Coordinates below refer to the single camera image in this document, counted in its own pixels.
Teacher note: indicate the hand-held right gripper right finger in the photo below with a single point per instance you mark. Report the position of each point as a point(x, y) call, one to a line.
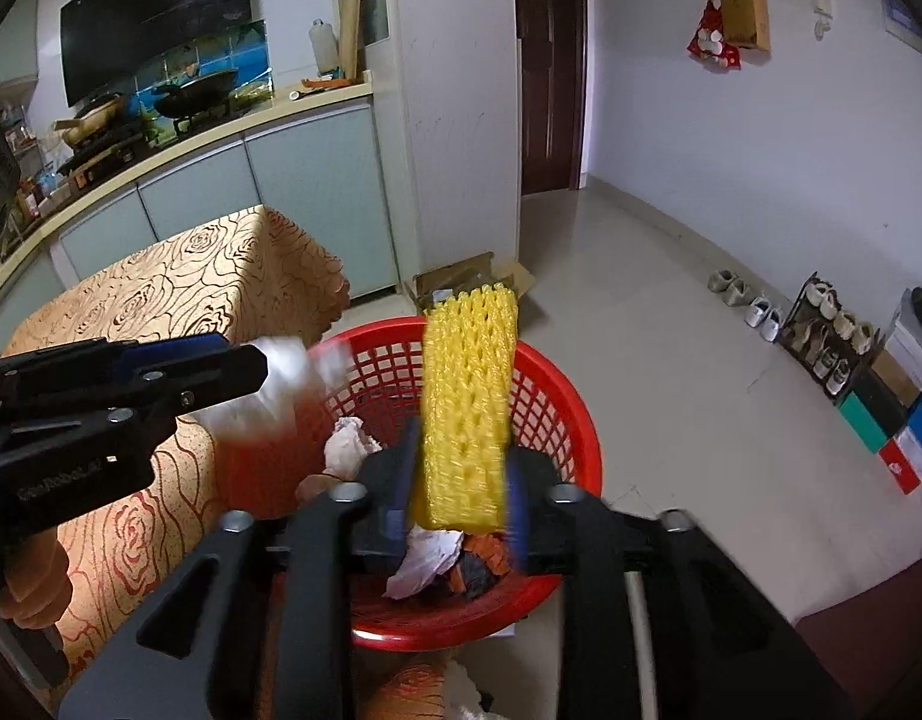
point(515, 517)

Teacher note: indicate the white tissue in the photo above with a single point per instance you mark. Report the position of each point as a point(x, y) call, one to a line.
point(348, 446)

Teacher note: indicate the orange rose-pattern cushion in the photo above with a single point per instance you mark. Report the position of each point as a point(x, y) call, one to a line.
point(416, 694)

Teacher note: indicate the white fluffy cushion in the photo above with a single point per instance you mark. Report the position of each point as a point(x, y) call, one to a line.
point(468, 690)

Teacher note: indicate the orange rose-pattern tablecloth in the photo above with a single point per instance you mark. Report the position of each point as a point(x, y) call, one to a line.
point(168, 277)

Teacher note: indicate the open cardboard box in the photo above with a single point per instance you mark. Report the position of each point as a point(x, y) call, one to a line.
point(446, 281)

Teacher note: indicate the wooden cutting board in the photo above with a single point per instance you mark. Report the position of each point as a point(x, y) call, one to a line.
point(352, 22)

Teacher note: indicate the black range hood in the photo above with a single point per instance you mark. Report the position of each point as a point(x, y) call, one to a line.
point(153, 22)

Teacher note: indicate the pale green kitchen cabinets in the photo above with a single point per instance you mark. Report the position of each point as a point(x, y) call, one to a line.
point(311, 187)

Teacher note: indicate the grey wall panel box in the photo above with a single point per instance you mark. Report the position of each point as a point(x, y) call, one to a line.
point(907, 22)

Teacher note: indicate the dark brown wooden furniture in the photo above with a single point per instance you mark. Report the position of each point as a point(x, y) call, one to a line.
point(880, 630)

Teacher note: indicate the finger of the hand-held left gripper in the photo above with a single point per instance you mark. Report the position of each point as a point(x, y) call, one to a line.
point(176, 351)
point(221, 375)

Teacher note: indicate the yellow foam net sleeve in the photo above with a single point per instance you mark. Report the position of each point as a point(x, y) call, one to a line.
point(468, 405)

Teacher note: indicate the white paper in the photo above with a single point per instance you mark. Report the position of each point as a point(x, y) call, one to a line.
point(427, 562)

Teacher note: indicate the black wok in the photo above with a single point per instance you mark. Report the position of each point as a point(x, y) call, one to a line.
point(198, 90)

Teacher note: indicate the stack of shoe boxes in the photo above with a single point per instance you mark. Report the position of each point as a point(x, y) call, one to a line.
point(865, 420)

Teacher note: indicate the red hanging bag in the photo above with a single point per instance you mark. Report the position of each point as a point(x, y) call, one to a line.
point(712, 41)

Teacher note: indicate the orange kitchen tool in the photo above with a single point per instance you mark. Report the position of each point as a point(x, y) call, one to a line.
point(326, 83)

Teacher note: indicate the person's left hand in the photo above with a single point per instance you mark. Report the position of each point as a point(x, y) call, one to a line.
point(29, 577)

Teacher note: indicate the yellow clay pot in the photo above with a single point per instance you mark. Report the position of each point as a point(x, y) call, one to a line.
point(93, 120)

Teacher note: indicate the black gas stove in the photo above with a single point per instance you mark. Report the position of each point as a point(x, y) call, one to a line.
point(101, 154)

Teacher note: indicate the white shoe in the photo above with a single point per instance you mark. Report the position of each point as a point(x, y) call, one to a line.
point(772, 324)
point(759, 311)

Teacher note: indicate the dark wooden door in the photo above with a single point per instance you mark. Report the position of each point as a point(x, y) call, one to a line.
point(551, 67)

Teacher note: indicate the dark shoe rack with shoes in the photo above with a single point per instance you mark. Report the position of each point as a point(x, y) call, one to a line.
point(805, 330)

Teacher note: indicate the red plastic mesh basket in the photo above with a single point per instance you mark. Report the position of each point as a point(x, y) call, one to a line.
point(551, 405)

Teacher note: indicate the metal spice rack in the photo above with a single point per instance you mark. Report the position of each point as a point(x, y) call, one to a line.
point(33, 195)

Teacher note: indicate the brown paper bag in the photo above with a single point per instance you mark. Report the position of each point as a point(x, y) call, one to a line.
point(745, 15)

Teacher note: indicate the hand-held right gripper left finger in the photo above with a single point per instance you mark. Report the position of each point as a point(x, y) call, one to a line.
point(397, 517)

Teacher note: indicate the pale green wall cabinet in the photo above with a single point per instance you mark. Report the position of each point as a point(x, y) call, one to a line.
point(7, 60)

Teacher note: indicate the beige shoe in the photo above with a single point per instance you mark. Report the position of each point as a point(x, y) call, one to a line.
point(720, 281)
point(737, 291)

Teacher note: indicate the clear plastic bag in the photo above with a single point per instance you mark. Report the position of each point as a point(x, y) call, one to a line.
point(258, 442)

